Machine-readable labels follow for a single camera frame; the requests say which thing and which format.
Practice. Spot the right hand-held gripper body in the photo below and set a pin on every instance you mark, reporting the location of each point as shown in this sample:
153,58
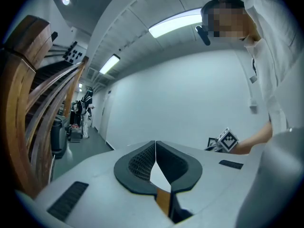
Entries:
228,140

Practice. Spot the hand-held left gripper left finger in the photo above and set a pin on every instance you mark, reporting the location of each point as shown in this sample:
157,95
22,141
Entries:
102,193

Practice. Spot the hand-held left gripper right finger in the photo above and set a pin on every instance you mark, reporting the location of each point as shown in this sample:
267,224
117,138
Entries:
209,182

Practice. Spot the wooden large drawer white front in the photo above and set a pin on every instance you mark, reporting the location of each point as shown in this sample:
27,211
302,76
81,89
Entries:
164,202

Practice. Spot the person's right forearm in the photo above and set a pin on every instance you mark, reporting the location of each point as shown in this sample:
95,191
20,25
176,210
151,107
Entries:
256,139

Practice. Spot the grey equipment case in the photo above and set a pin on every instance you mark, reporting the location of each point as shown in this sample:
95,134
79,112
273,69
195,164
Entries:
74,134

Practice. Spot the dark grey bin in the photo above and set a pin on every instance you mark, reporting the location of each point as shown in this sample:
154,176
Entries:
58,136

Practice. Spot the person in white coat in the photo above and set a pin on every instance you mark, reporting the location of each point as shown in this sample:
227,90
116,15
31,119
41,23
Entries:
280,56

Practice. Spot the long ceiling light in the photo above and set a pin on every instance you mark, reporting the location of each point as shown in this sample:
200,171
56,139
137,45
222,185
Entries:
109,63
174,24
80,86

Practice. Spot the person's head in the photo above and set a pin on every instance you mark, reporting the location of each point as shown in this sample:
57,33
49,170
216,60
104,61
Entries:
228,20

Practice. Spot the wooden staircase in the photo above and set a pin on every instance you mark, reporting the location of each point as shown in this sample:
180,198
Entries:
21,91

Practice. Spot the round ceiling light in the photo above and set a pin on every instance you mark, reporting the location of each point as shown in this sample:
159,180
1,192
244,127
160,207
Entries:
66,0

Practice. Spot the black head camera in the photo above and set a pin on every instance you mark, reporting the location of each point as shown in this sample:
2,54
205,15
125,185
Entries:
203,35

